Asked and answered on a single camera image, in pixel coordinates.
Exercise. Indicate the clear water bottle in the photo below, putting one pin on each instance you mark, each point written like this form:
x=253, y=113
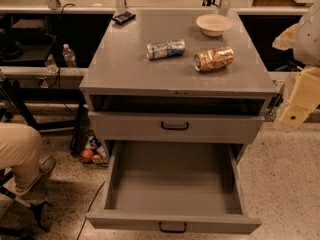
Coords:
x=69, y=56

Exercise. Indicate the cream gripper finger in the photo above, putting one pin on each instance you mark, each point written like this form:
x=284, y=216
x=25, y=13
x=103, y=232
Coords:
x=286, y=40
x=304, y=98

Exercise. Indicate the orange soda can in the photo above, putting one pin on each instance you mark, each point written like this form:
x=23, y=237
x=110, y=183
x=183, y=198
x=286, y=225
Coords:
x=207, y=60

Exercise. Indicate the grey sneaker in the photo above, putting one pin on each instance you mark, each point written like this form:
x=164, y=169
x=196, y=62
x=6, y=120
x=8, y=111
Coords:
x=29, y=173

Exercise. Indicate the closed grey upper drawer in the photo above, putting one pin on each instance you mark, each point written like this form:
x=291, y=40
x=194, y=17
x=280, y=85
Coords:
x=175, y=127

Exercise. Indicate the person leg khaki trousers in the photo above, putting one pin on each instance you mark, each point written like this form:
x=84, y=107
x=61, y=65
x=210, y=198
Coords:
x=19, y=143

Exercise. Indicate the white bowl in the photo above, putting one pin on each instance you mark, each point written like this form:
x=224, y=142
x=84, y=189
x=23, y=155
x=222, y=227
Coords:
x=213, y=25

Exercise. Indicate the grey drawer cabinet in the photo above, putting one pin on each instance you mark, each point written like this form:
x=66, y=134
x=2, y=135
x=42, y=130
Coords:
x=121, y=79

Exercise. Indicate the open grey lower drawer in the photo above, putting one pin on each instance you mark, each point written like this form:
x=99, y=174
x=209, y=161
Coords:
x=173, y=188

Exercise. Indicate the silver blue soda can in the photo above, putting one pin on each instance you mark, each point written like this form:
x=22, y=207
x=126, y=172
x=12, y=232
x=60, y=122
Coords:
x=165, y=49

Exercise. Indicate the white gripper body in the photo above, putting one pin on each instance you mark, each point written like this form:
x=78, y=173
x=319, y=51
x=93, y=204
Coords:
x=308, y=40

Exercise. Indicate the black snack packet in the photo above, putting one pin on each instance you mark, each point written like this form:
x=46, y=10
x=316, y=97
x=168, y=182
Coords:
x=123, y=18

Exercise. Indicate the basket of snacks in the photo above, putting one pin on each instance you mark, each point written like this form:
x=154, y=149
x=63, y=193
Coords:
x=93, y=152

